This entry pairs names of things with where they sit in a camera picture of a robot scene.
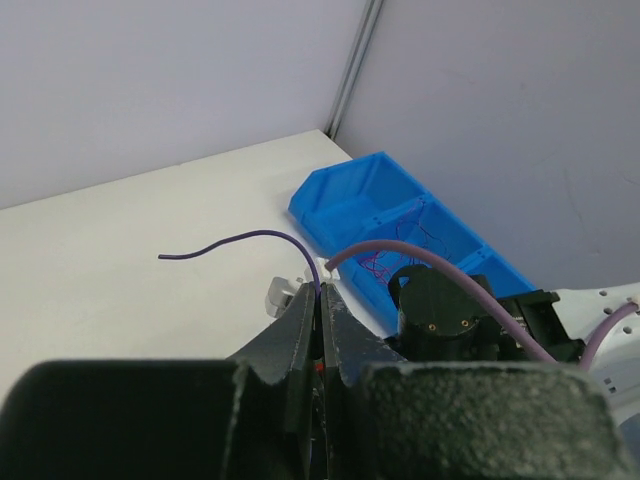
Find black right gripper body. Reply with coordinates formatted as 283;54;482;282
386;264;585;363

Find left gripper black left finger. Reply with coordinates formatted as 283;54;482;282
1;284;316;479

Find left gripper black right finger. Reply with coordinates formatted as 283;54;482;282
320;284;635;479

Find blue wire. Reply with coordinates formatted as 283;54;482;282
157;228;324;294

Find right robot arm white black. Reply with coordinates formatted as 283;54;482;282
387;265;639;433

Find blue near storage bin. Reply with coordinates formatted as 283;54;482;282
459;247;536;298

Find blue storage bin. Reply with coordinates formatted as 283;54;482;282
339;197;489;301
459;247;536;298
288;152;426;255

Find blue middle storage bin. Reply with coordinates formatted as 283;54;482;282
339;197;489;301

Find blue far storage bin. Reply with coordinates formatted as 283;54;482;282
288;152;426;255

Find red wires in middle bin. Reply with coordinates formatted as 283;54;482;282
362;199;451;286

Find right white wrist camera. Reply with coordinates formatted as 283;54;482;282
263;257;341;319

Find right aluminium frame post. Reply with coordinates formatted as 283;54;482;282
324;0;386;140

